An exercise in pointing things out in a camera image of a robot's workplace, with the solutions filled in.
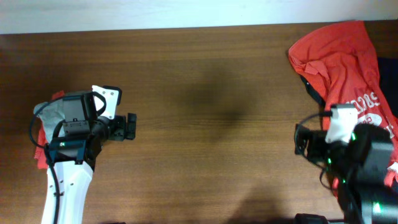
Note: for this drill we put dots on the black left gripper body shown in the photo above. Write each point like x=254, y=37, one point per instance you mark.
x=117, y=128

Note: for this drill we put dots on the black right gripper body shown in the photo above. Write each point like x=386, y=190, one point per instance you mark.
x=316, y=147

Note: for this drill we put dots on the light blue t-shirt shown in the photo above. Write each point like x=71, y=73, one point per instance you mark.
x=50, y=116

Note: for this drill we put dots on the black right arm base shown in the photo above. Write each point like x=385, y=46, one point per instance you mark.
x=303, y=218

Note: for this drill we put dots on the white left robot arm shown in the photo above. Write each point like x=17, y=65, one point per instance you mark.
x=90, y=120

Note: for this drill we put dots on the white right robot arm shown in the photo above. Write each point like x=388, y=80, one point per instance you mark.
x=360, y=167

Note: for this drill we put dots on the folded red t-shirt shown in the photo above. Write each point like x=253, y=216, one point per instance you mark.
x=39, y=155

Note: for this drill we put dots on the red printed t-shirt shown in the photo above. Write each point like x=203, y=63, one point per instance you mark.
x=340, y=62

